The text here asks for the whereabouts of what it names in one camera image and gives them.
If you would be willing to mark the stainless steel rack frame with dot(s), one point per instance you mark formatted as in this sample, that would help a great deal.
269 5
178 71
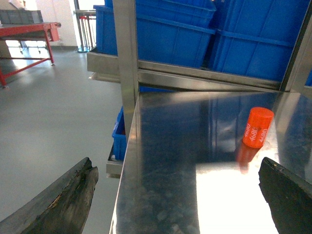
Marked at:
126 68

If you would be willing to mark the blue plastic crate right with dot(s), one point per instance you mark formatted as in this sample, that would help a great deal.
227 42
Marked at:
255 38

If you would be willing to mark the blue crate lower shelf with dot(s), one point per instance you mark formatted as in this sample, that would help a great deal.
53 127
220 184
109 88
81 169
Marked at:
119 137

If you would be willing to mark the red metal frame table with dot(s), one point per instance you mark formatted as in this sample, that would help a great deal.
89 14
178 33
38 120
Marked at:
45 31

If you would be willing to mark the orange cylindrical capacitor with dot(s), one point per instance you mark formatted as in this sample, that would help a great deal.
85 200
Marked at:
257 127

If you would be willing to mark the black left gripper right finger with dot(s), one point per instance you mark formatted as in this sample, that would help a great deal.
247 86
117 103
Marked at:
289 198

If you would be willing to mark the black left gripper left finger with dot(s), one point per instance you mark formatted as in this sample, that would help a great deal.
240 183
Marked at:
62 208

